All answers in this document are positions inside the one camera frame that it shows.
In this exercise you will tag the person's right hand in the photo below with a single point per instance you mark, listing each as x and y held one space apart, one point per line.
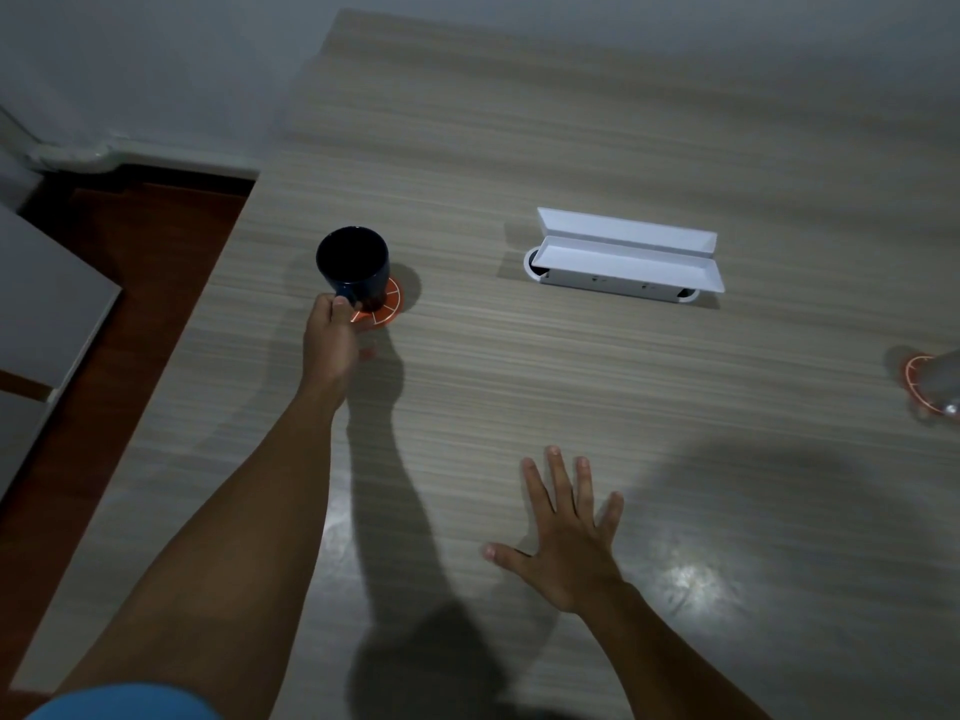
571 551

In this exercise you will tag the person's left hand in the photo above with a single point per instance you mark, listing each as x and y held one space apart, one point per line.
328 352

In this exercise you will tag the grey cabinet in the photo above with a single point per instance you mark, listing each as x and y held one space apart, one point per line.
45 322

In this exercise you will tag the dark blue mug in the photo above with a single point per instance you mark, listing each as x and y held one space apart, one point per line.
352 260

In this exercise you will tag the person's right middle finger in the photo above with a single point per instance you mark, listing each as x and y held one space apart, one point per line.
561 481

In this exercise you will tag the person's right little finger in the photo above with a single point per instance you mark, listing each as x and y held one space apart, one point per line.
611 515

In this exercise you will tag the white desk socket box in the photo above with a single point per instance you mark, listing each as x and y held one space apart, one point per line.
626 256

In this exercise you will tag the person's left forearm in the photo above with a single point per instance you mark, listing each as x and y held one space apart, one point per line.
225 547

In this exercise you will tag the person's right forearm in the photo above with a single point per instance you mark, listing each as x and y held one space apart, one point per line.
660 667

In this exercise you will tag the orange round coaster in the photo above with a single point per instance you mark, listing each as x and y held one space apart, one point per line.
384 305
913 378

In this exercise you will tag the person's left thumb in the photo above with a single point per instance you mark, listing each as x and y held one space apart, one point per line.
343 308

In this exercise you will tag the blue shirt sleeve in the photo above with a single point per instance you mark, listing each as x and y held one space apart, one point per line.
124 703

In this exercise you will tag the person's right thumb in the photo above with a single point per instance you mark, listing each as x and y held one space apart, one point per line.
507 554

